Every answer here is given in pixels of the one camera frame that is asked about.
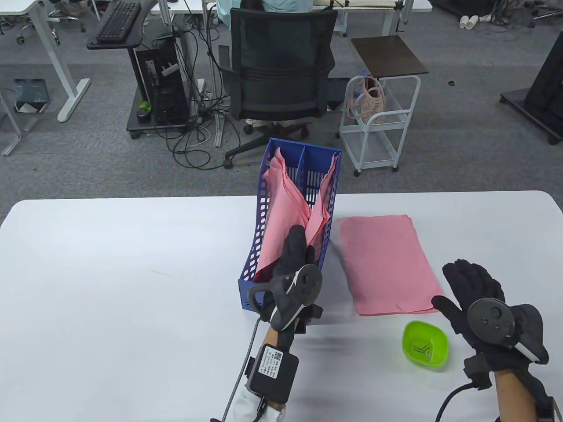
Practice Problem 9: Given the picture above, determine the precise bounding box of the black computer cart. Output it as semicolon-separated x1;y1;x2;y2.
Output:
86;0;196;140

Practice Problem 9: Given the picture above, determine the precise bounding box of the blue plastic file holder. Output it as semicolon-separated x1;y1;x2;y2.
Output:
238;138;343;326

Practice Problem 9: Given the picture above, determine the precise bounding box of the black left hand controller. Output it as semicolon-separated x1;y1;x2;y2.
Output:
248;263;323;332

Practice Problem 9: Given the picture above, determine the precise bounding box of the black hand controller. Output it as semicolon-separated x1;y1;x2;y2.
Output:
466;298;550;365
248;263;323;332

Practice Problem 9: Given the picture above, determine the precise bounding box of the white cart with brown top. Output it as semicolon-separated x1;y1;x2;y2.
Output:
339;35;429;177

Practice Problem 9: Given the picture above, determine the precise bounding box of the grey left controller cable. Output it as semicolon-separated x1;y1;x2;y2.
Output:
211;316;262;422

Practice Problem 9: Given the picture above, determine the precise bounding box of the black right controller cable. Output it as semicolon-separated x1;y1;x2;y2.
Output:
435;382;475;422

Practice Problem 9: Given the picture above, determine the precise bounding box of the long white desk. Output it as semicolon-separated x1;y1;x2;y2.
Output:
165;0;434;38

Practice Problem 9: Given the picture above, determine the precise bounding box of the black mesh office chair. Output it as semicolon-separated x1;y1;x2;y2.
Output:
218;8;339;170

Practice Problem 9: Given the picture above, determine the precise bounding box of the black right hand controller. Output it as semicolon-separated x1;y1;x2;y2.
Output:
466;298;550;365

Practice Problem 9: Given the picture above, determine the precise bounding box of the person's right hand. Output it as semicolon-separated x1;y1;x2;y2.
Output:
431;258;550;381

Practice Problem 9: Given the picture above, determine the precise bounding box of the pink handbag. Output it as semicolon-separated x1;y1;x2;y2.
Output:
347;76;388;124

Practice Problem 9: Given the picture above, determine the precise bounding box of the person's left hand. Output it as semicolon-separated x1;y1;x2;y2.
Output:
262;225;324;351

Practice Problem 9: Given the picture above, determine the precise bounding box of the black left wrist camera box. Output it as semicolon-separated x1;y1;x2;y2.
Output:
245;344;300;404

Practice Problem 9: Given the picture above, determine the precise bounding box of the dark teal open box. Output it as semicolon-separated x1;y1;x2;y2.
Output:
13;78;52;114

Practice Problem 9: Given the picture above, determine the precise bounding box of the tangle of black cables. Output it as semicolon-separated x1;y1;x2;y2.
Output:
152;0;242;170

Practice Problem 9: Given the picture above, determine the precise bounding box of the black computer tower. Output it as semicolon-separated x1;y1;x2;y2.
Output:
134;42;190;126

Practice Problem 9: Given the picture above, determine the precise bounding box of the black screen stand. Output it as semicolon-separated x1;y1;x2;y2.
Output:
499;33;563;146

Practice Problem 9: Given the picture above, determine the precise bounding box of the green plastic bowl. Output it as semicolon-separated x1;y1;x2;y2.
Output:
402;320;449;371

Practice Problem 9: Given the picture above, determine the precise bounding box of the black keyboard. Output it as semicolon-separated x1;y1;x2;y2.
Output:
96;1;142;43

